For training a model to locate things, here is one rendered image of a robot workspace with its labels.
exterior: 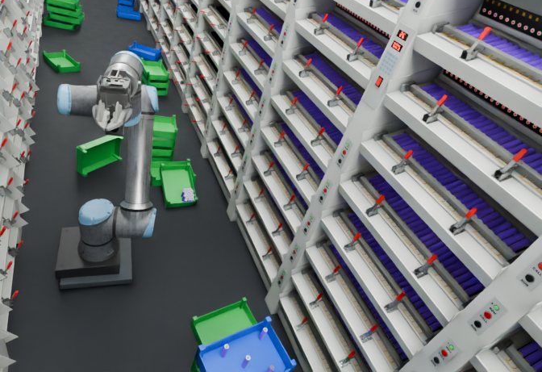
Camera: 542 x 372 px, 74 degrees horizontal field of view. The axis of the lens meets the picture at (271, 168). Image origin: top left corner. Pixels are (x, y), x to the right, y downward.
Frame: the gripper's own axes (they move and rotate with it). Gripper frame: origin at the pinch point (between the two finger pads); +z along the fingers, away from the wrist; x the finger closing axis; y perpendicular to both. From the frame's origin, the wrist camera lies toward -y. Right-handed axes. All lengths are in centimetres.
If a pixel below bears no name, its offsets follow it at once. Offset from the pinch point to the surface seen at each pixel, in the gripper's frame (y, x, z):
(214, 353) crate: -84, 35, 11
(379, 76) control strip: 12, 81, -30
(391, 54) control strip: 20, 82, -30
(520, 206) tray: 5, 96, 26
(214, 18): -22, 39, -207
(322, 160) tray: -31, 77, -40
